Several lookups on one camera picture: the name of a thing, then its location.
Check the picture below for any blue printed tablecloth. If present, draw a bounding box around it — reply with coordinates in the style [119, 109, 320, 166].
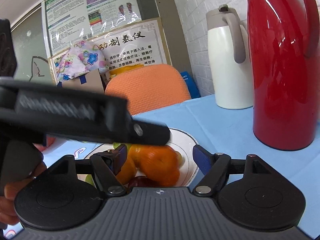
[0, 94, 320, 239]

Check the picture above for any red plum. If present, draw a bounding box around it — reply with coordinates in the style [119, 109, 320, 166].
[128, 176, 157, 188]

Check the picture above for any calligraphy wall poster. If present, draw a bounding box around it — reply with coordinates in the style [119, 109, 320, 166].
[47, 17, 172, 85]

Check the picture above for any floral cloth bag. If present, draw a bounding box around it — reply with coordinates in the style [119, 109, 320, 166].
[54, 40, 110, 82]

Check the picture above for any large orange chair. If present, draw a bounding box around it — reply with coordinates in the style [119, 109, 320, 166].
[104, 64, 192, 116]

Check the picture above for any brown cardboard box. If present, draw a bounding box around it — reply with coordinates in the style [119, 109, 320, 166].
[57, 70, 105, 94]

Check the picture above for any printed chart wall poster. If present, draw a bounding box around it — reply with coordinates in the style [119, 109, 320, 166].
[42, 0, 142, 55]

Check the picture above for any person's left hand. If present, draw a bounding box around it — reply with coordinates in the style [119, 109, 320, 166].
[0, 162, 48, 228]

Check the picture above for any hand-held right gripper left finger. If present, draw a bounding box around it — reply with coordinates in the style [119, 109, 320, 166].
[46, 144, 129, 197]

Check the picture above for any small green apple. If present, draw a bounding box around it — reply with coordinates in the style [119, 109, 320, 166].
[113, 142, 133, 150]

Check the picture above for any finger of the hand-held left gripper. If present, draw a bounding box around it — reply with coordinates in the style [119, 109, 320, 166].
[127, 119, 171, 146]

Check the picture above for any white plate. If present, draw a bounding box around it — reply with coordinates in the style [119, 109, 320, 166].
[82, 127, 200, 188]

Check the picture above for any blue bag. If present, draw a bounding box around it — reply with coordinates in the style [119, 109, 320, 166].
[180, 71, 201, 99]

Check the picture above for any white thermos jug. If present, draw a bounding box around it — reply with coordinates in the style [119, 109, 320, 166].
[206, 4, 255, 110]

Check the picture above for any orange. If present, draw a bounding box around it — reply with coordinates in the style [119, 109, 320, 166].
[128, 145, 148, 168]
[115, 156, 137, 184]
[140, 145, 181, 187]

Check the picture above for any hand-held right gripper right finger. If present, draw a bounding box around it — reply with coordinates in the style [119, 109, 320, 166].
[192, 144, 273, 197]

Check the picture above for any red thermos jug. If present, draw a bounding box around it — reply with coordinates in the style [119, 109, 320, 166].
[241, 0, 320, 149]

